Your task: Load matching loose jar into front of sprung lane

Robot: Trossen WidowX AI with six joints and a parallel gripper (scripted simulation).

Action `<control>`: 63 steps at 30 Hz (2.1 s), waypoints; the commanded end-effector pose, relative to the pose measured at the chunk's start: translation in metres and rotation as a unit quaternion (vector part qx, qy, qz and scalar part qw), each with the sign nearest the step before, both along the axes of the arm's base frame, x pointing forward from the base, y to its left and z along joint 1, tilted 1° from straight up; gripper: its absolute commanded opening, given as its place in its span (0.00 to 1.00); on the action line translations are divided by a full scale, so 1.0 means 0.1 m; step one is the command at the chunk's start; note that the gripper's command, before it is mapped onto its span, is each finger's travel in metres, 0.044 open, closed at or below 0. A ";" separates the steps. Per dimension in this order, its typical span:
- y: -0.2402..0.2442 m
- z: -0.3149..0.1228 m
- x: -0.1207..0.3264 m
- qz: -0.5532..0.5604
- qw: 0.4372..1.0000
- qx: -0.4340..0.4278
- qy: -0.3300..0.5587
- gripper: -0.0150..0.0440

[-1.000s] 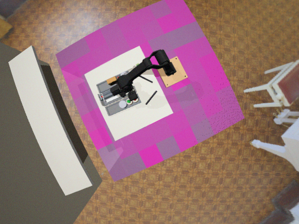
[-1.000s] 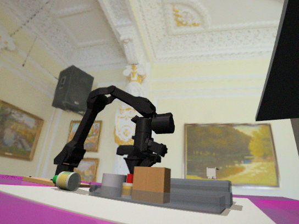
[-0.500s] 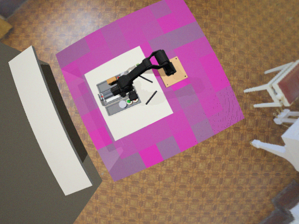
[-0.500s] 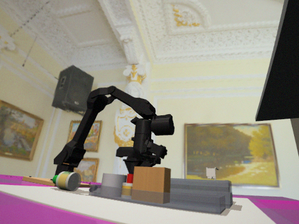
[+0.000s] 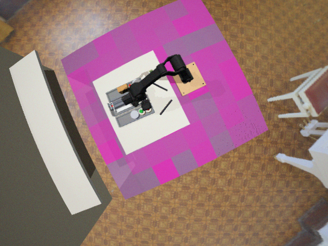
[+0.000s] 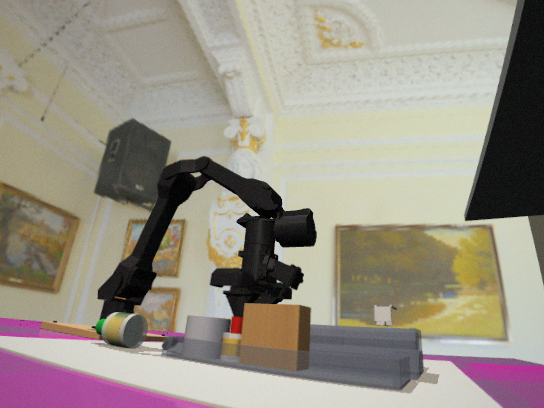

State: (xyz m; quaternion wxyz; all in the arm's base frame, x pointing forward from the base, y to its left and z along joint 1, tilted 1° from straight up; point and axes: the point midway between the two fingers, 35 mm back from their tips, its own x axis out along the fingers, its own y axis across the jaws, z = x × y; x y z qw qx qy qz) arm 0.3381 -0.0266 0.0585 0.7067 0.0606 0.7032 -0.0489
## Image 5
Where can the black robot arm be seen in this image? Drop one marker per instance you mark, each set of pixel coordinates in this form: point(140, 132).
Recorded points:
point(136, 90)

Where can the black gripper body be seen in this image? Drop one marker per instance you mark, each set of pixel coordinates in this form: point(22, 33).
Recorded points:
point(146, 105)

